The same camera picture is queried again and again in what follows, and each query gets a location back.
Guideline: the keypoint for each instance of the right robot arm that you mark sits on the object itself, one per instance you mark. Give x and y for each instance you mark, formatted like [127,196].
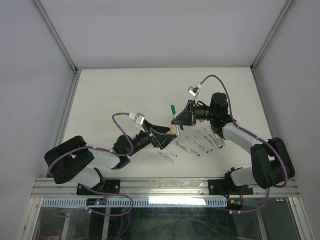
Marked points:
[271,165]

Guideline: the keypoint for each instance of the yellow capped pen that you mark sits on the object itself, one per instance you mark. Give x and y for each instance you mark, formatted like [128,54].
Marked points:
[166,157]

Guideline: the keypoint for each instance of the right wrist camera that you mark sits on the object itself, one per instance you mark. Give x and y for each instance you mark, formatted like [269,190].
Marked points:
[194,91]

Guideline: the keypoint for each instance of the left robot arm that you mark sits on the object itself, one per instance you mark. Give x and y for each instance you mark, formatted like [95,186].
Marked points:
[70,160]

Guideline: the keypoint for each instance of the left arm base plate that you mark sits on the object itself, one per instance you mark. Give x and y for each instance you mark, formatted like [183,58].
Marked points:
[100,187]

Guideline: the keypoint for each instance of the green capped pen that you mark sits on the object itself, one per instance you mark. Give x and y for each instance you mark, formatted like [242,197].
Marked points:
[173,110]

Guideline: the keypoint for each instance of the opened pen with orange end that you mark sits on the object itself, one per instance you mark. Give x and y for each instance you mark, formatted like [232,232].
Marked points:
[183,147]

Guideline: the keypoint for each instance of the frame post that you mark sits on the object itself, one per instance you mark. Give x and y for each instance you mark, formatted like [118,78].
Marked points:
[272,33]
[54,34]

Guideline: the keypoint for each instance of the purple pen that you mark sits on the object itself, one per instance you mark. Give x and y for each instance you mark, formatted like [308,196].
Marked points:
[201,145]

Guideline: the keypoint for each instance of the right frame post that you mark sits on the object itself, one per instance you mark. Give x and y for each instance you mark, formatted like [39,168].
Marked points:
[272,33]

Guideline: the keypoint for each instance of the slotted cable duct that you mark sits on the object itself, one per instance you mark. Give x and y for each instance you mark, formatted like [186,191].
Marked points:
[137,202]

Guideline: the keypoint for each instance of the aluminium front rail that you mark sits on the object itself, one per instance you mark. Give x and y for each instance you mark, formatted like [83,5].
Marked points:
[134,187]

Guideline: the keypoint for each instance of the opened yellow pen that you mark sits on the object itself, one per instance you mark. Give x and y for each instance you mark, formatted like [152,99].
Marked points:
[220,140]

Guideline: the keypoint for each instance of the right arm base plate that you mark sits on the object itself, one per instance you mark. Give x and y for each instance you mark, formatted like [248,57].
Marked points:
[226,188]

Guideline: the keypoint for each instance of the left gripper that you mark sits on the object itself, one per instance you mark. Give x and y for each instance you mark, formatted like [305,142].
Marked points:
[161,139]

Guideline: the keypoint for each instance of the left frame post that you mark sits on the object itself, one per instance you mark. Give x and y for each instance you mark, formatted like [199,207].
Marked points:
[54,34]

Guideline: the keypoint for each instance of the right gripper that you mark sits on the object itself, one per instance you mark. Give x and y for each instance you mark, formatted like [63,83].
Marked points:
[186,118]

